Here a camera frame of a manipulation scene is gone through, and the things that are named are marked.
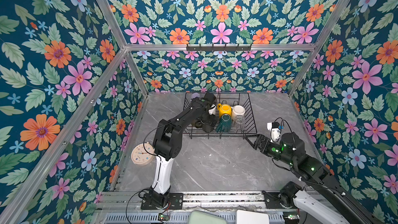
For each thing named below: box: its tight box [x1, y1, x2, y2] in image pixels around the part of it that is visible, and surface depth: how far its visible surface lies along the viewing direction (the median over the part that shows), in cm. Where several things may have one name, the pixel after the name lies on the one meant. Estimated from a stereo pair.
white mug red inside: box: [231, 104, 246, 121], surface depth 100 cm
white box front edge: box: [235, 210, 270, 224], surface depth 67 cm
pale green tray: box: [187, 210, 227, 224], surface depth 69 cm
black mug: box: [202, 123, 215, 133], surface depth 97 cm
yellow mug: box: [217, 103, 232, 119], surface depth 98 cm
